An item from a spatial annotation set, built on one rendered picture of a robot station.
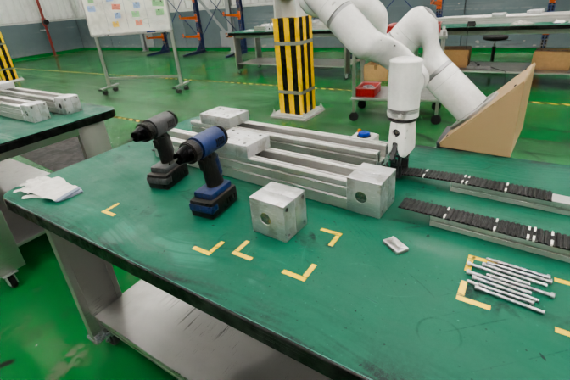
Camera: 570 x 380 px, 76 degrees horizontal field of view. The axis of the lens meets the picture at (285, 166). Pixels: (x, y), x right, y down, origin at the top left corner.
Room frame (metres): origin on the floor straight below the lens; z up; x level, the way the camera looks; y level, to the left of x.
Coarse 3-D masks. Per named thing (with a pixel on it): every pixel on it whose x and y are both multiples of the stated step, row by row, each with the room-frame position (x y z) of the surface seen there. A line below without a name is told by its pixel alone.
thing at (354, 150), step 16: (192, 128) 1.44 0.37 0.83; (224, 128) 1.33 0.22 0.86; (240, 128) 1.29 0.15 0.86; (256, 128) 1.32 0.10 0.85; (272, 128) 1.28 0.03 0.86; (288, 128) 1.24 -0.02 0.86; (272, 144) 1.19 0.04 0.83; (288, 144) 1.14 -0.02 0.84; (304, 144) 1.11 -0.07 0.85; (320, 144) 1.07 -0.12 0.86; (336, 144) 1.05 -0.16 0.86; (352, 144) 1.08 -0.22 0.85; (368, 144) 1.05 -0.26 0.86; (384, 144) 1.02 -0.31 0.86; (352, 160) 1.00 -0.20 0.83; (368, 160) 0.97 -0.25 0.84; (384, 160) 1.01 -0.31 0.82
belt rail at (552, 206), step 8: (456, 184) 0.85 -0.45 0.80; (464, 192) 0.84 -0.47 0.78; (472, 192) 0.82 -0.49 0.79; (480, 192) 0.82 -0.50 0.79; (488, 192) 0.80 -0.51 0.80; (496, 192) 0.79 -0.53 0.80; (504, 200) 0.78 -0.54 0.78; (512, 200) 0.77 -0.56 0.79; (520, 200) 0.76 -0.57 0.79; (528, 200) 0.75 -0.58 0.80; (536, 200) 0.74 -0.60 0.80; (544, 200) 0.73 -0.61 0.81; (552, 200) 0.72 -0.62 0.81; (560, 200) 0.72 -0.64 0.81; (568, 200) 0.72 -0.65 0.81; (536, 208) 0.74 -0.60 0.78; (544, 208) 0.73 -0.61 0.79; (552, 208) 0.72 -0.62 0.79; (560, 208) 0.72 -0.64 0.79; (568, 208) 0.70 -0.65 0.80
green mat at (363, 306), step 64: (128, 192) 1.01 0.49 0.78; (192, 192) 0.98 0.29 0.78; (448, 192) 0.85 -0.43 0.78; (128, 256) 0.69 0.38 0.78; (192, 256) 0.67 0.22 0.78; (256, 256) 0.65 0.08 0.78; (320, 256) 0.63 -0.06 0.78; (384, 256) 0.61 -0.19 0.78; (448, 256) 0.59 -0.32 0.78; (512, 256) 0.58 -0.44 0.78; (256, 320) 0.47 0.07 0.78; (320, 320) 0.46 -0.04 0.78; (384, 320) 0.45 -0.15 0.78; (448, 320) 0.44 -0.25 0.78; (512, 320) 0.43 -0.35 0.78
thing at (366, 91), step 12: (396, 24) 3.94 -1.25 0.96; (444, 36) 3.51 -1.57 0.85; (360, 72) 4.31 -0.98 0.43; (360, 84) 4.03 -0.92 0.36; (372, 84) 4.07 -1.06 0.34; (360, 96) 3.84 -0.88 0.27; (372, 96) 3.78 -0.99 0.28; (384, 96) 3.79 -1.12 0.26; (432, 96) 3.64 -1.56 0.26; (360, 108) 4.31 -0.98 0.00; (432, 108) 4.00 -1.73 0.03; (432, 120) 3.53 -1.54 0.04
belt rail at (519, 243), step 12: (432, 216) 0.71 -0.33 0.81; (444, 228) 0.69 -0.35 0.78; (456, 228) 0.67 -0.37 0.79; (468, 228) 0.66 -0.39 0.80; (480, 228) 0.64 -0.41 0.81; (492, 240) 0.63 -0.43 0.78; (504, 240) 0.62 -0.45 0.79; (516, 240) 0.60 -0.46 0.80; (540, 252) 0.58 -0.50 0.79; (552, 252) 0.57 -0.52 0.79; (564, 252) 0.55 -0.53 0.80
